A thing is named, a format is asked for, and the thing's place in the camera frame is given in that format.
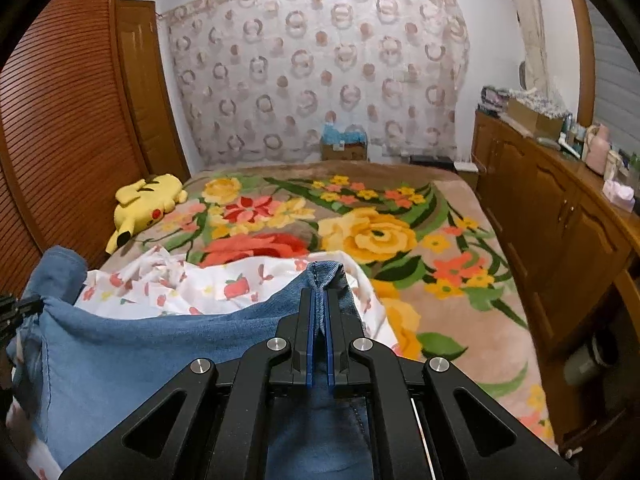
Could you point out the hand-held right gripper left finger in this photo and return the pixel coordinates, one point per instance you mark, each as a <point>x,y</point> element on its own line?
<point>311,340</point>

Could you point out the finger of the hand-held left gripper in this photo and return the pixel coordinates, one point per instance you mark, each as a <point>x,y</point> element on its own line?
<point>20,306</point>

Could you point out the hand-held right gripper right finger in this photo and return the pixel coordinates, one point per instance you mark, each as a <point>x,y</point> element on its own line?
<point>330,340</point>

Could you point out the blue denim pants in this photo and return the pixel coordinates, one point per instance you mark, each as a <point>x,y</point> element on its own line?
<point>150,350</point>

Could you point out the floral blanket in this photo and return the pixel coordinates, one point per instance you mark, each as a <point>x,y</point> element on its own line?
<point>375,230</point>

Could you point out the white strawberry print sheet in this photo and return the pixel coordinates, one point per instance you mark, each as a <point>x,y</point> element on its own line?
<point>175,280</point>

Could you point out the yellow plush toy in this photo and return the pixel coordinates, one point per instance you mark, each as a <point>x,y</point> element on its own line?
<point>145,200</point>

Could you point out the small cardboard box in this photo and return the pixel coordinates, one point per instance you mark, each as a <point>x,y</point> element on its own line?
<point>345,152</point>

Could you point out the wooden louvered wardrobe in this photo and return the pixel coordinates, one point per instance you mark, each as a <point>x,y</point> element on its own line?
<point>65,110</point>

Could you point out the blue plastic bag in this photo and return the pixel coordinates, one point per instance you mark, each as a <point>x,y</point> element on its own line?
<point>342,135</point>

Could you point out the black flat device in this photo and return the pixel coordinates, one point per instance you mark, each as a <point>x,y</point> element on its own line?
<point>430,160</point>

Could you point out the small white box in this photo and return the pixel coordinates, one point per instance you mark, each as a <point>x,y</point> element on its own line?
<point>465,166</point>

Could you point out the wooden sideboard cabinet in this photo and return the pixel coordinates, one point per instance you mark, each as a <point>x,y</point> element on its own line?
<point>550,210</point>

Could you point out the grey trash bin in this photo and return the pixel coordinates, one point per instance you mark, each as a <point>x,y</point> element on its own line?
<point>585,362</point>

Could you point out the circle patterned sheer curtain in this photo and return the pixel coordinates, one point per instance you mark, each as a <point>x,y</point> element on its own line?
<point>325,60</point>

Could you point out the pile of patterned pouches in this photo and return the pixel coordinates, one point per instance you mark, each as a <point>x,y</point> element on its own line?
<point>492,102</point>

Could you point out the open cardboard box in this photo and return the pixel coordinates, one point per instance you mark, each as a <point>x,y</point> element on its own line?
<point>532,117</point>

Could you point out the pink thermos jug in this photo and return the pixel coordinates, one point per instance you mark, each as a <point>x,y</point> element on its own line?
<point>597,152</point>

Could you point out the cream tied curtain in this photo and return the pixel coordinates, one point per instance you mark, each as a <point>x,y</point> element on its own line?
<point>535,35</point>

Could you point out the wooden window frame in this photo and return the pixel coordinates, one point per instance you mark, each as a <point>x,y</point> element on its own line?
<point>582,60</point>

